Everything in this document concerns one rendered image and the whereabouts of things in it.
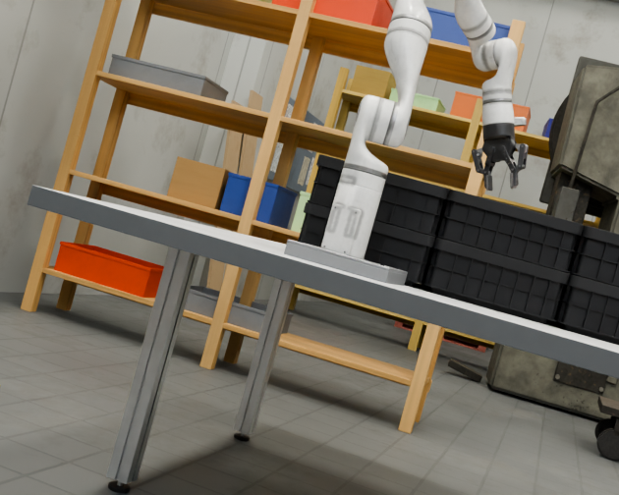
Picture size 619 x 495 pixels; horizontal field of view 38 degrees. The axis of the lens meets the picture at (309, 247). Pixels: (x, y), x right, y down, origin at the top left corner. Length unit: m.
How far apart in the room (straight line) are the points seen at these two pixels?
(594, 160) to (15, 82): 4.21
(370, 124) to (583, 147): 5.19
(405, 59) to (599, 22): 10.63
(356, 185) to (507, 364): 5.25
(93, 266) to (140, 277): 0.26
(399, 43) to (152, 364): 1.00
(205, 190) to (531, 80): 8.23
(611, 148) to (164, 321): 5.26
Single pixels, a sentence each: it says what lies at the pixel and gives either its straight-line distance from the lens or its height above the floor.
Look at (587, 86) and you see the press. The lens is 7.17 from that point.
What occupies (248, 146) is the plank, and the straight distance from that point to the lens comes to 6.95.
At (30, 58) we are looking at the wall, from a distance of 5.02.
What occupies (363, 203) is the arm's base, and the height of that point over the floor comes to 0.84.
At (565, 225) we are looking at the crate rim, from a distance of 2.02.
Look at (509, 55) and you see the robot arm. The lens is 2.23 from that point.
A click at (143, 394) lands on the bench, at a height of 0.26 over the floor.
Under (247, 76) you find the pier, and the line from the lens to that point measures 7.09.
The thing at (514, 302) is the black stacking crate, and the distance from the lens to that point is 2.02.
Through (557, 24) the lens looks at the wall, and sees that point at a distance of 12.49.
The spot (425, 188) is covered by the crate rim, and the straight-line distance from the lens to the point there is 1.99.
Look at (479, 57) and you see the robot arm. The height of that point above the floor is 1.27.
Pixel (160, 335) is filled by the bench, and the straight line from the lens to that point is 2.29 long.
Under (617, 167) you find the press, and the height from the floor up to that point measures 1.87.
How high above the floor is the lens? 0.74
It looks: 1 degrees down
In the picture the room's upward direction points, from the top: 16 degrees clockwise
